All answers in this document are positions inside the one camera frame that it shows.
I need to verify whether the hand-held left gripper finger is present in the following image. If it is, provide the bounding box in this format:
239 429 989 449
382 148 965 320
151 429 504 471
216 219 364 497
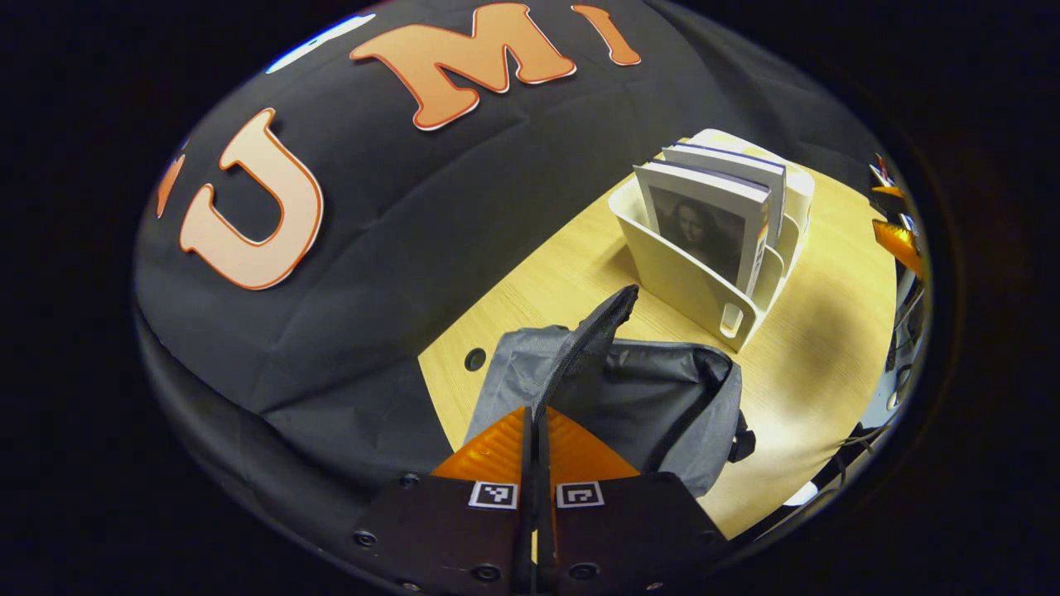
352 406 535 596
538 406 731 596

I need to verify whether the grey schoolbag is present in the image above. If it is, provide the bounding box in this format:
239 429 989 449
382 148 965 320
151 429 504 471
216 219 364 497
464 284 756 497

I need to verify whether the white book with purple edges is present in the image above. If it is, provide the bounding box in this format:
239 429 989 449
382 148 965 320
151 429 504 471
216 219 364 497
662 142 788 249

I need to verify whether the portrait cover book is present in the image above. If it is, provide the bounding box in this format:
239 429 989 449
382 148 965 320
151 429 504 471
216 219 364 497
634 160 773 296

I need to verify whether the white plastic bookshelf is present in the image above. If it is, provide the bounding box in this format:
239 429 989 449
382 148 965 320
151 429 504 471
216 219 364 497
609 128 817 353

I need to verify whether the black backdrop cloth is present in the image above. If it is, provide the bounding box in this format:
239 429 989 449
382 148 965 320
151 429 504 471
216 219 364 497
132 0 879 572

